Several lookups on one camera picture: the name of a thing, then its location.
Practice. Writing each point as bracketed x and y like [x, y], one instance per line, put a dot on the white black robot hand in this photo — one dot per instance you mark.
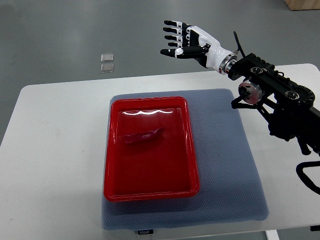
[197, 44]

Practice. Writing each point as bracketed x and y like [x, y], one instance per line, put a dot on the red chili pepper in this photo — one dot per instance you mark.
[142, 136]

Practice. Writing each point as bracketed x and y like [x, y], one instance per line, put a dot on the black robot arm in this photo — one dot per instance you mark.
[285, 105]

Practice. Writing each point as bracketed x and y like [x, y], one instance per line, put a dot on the red plastic tray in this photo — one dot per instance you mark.
[162, 168]

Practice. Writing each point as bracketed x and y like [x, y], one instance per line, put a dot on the upper metal floor plate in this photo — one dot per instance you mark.
[107, 57]

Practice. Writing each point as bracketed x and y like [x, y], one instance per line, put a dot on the wooden box corner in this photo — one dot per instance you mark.
[301, 5]

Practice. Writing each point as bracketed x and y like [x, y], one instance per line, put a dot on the grey textured mat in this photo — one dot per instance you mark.
[230, 185]

